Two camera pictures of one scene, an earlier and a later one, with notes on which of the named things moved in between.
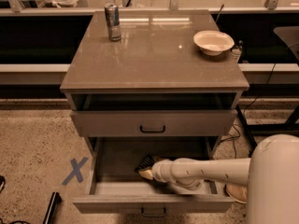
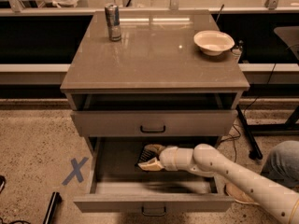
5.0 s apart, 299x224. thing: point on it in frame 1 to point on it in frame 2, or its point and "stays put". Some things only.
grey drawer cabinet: (154, 91) stays put
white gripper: (158, 169) to (167, 159)
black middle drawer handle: (152, 216) stays put
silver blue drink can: (111, 11) stays put
